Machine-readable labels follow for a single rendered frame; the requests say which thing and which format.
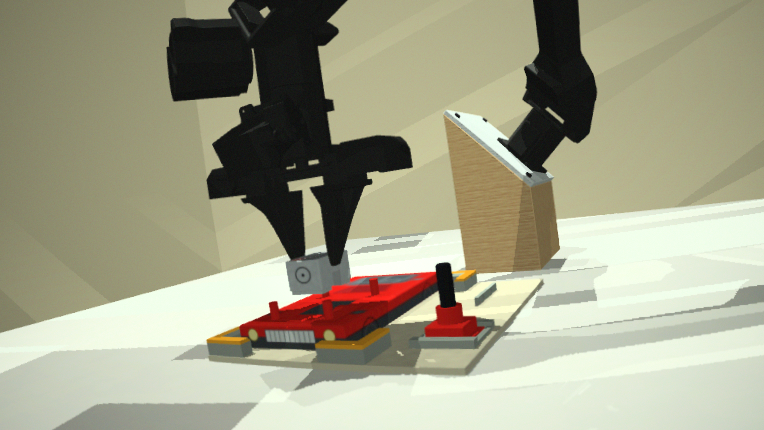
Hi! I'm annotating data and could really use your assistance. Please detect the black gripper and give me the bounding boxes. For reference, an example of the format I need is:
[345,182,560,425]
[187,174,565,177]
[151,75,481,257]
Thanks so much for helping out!
[207,84,413,266]

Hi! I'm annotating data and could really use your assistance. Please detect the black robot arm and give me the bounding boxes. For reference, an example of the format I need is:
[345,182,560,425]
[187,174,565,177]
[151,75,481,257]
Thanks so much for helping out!
[166,0,597,180]

